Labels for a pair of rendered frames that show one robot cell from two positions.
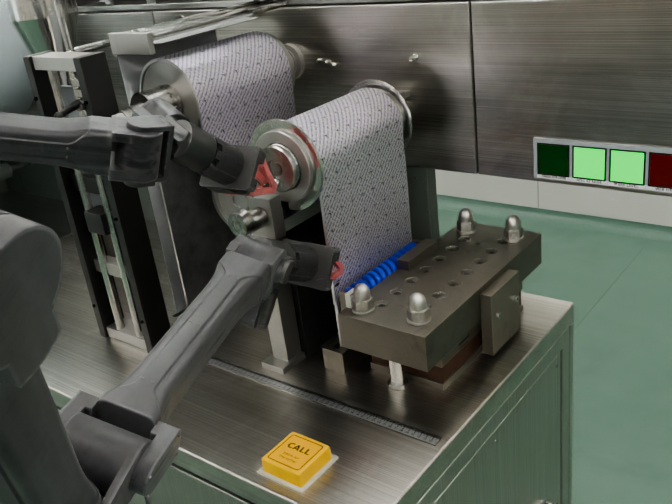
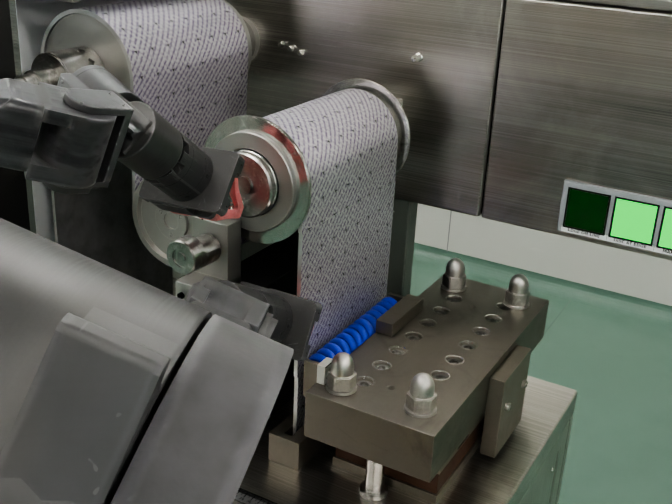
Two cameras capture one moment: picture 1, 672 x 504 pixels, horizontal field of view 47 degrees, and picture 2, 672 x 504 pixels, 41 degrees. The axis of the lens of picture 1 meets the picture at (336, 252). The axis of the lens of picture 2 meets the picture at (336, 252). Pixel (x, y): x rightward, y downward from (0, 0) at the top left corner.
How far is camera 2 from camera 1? 0.26 m
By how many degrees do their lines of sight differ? 11
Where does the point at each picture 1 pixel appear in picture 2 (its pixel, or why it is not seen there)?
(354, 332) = (327, 419)
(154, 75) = (68, 32)
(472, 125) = (483, 154)
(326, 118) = (314, 123)
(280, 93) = (232, 80)
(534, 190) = (445, 229)
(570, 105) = (620, 145)
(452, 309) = (462, 397)
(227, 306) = not seen: hidden behind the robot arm
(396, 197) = (379, 237)
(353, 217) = (332, 260)
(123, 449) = not seen: outside the picture
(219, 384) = not seen: hidden behind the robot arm
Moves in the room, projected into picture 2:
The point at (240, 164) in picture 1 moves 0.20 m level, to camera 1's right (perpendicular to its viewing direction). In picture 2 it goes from (208, 174) to (404, 171)
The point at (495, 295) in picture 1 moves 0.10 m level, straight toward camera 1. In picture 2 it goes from (508, 380) to (521, 427)
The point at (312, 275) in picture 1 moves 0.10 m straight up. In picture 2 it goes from (283, 337) to (285, 252)
